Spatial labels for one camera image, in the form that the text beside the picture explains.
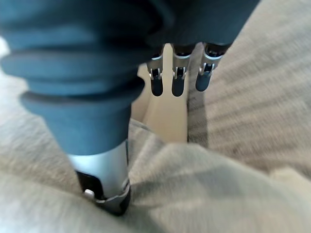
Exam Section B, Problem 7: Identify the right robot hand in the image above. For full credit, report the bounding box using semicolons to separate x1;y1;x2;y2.
0;0;261;216

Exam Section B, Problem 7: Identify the beige fabric cushion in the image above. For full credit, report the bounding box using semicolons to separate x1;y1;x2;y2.
0;118;311;233

